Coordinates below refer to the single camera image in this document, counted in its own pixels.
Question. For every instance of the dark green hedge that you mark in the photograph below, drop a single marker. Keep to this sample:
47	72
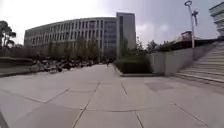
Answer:
133	65

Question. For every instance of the grey paved plaza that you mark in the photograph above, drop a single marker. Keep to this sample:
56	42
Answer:
106	96

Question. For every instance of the row of trees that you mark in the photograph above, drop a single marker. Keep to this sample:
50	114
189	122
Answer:
80	50

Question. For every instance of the large curved grey building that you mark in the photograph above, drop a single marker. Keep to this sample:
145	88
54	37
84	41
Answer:
80	31

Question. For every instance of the row of parked bicycles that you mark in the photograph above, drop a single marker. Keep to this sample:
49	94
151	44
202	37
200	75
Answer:
63	64

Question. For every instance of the long dark hedge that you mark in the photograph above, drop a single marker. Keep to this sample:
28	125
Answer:
186	44

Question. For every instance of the reddish low building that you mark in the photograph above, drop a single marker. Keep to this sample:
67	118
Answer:
186	36

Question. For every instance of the tall lamp pole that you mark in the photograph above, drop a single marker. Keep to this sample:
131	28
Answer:
192	30

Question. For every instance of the wide stone stairs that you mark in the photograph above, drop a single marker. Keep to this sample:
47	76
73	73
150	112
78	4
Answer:
208	66

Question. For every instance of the tall pine tree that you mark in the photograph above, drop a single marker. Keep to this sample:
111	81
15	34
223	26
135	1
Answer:
6	33

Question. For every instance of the building with horizontal bands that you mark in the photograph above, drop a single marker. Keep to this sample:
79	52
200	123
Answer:
218	16

